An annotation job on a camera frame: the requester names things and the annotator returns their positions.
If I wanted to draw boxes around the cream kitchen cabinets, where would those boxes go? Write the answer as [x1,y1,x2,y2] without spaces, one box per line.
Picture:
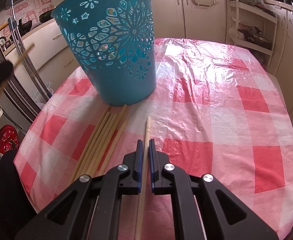
[4,0,293,176]

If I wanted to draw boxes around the white kitchen trolley shelf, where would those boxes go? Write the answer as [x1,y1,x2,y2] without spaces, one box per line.
[226,0,278,69]

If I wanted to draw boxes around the wooden chopstick on table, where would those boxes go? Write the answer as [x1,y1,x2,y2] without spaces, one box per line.
[73,108,111,181]
[97,119,128,176]
[87,105,127,177]
[80,113,118,176]
[68,105,111,186]

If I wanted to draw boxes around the grey refrigerator door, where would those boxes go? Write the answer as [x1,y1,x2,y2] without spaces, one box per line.
[0,48,40,132]

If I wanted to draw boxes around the black frying pan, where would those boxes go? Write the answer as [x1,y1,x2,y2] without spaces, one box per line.
[17,9,53,36]

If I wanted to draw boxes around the metal mop pole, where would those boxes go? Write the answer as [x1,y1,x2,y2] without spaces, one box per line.
[8,0,52,101]

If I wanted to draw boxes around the red floral cushion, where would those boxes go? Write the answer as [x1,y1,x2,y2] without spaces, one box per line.
[0,125,20,154]

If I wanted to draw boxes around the pink checkered tablecloth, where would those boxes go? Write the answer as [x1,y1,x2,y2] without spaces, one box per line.
[14,38,293,239]

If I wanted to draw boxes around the teal perforated plastic basket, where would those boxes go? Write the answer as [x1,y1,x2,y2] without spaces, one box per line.
[52,0,156,106]

